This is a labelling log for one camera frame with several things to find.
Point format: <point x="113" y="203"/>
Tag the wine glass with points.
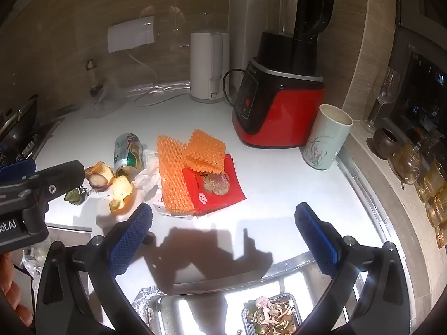
<point x="387" y="87"/>

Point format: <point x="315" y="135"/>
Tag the white wall socket cover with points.
<point x="129" y="35"/>

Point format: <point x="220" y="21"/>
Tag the brown ceramic cup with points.
<point x="382" y="143"/>

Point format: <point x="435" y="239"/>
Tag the person's left hand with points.
<point x="10" y="286"/>

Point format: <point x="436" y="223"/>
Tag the green vegetable scrap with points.
<point x="75" y="197"/>

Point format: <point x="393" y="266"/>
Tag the dark wok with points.
<point x="17" y="122"/>

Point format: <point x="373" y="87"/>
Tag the paper card red stamp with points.
<point x="160" y="210"/>

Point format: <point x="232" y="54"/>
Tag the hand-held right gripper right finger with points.
<point x="317" y="240"/>

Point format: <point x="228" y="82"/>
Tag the white tissue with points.
<point x="148" y="178"/>

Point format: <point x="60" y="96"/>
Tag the small glass bottle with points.
<point x="93" y="76"/>

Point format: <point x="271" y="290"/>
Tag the green drink can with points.
<point x="127" y="150"/>

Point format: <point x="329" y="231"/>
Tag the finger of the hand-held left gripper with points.
<point x="17" y="170"/>
<point x="63" y="179"/>

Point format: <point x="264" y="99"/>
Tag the crumpled foil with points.
<point x="146" y="300"/>

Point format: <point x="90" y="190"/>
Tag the clear plastic edge strip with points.
<point x="157" y="88"/>

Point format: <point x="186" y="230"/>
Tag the long orange foam net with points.
<point x="171" y="181"/>

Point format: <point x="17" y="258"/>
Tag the square orange foam net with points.
<point x="206" y="153"/>

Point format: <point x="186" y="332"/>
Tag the white electric kettle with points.
<point x="206" y="69"/>

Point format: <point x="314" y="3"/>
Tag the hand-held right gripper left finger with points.
<point x="131" y="240"/>

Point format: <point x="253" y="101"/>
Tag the clear plastic bag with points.
<point x="108" y="97"/>

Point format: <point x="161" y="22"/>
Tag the ceramic cup flower print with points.
<point x="324" y="139"/>

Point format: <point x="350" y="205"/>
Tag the red snack packet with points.
<point x="230" y="188"/>

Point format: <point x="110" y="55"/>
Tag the large orange peel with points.
<point x="122" y="192"/>

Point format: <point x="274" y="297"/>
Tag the foil tray with food scraps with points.
<point x="269" y="314"/>

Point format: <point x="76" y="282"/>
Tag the glass teapot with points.
<point x="407" y="162"/>

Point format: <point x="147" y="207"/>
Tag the purple onion slice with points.
<point x="97" y="181"/>

